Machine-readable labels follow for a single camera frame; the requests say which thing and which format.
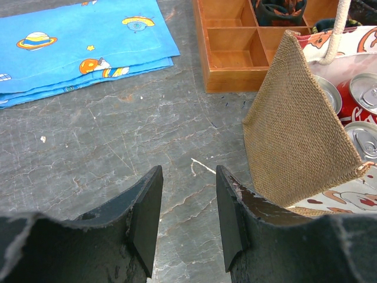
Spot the blue space-print cloth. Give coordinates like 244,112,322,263
1,1,179,108

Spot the black orange rolled sock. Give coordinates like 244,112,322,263
252,0,307,27

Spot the blue-green rolled sock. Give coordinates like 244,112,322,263
312,18,361,34

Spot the red cola can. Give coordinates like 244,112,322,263
336,73,377,126

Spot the burlap canvas tote bag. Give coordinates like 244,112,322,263
243,1,376,216

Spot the wooden compartment tray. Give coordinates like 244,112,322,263
191,0,342,94

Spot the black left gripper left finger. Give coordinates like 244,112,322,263
1,166,163,282

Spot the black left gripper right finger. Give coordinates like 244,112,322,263
216,166,376,282

